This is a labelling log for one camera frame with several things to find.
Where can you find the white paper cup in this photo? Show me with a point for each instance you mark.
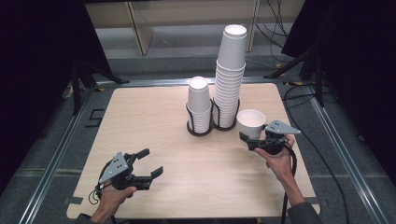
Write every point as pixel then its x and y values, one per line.
pixel 250 123

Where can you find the person's right hand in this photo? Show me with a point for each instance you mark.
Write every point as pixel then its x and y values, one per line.
pixel 280 163

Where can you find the black metal stand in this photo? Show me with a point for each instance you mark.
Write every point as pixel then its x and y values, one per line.
pixel 79 81
pixel 313 65

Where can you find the black curtain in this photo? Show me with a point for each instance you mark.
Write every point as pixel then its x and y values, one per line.
pixel 37 77
pixel 358 62

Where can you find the light wooden shelf unit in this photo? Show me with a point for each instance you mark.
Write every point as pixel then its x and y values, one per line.
pixel 186 12

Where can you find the short stack of paper cups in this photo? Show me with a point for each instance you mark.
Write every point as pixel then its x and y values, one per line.
pixel 199 102

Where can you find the person's left hand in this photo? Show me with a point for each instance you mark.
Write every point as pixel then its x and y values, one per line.
pixel 113 197

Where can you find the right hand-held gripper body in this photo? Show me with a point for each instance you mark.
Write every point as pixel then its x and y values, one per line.
pixel 278 129

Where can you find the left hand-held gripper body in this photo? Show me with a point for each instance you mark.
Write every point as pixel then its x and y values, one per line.
pixel 118 166

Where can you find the tall stack of paper cups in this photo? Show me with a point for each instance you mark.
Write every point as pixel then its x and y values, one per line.
pixel 232 71

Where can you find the aluminium floor rail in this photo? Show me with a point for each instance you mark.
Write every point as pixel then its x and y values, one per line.
pixel 54 161
pixel 149 82
pixel 345 155

